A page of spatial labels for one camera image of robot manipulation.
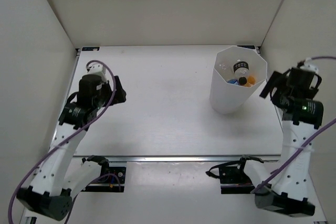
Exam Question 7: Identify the clear bottle blue label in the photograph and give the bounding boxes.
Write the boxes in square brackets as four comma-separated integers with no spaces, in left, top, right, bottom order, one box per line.
[227,79,239,85]

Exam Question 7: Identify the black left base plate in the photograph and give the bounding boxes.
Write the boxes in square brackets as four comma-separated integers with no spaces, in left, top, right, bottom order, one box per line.
[82,162,127,193]

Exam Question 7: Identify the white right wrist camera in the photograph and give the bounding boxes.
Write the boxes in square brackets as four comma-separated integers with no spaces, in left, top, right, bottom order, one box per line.
[297,58,319,74]

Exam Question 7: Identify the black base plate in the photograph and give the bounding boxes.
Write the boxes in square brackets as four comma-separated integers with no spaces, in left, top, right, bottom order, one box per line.
[82,162,127,193]
[205,156,264,194]

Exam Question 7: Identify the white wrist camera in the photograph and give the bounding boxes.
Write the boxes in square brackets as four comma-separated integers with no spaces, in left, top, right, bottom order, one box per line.
[86,62,107,82]
[297,58,319,74]

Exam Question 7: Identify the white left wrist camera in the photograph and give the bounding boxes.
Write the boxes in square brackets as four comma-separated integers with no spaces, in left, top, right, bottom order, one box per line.
[86,62,107,82]

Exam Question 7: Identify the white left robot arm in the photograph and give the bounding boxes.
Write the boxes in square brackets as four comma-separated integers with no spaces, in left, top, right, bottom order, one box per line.
[14,73,126,221]

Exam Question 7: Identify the clear bottle red label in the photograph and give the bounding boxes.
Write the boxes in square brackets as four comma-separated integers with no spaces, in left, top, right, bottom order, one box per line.
[217,62,232,74]

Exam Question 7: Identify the white plastic bin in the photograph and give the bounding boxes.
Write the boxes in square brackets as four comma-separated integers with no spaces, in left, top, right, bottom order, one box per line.
[209,46,267,114]

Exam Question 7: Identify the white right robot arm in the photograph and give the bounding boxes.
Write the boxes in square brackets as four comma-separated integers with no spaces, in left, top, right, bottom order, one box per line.
[236,65,324,217]

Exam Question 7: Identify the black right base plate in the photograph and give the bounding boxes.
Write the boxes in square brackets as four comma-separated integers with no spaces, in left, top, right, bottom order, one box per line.
[205,156,264,194]

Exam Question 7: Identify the clear bottle black label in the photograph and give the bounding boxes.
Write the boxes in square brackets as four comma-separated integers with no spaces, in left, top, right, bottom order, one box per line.
[233,61,250,86]

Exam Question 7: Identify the orange juice bottle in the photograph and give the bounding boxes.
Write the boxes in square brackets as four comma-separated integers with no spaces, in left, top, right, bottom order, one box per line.
[244,75,256,87]

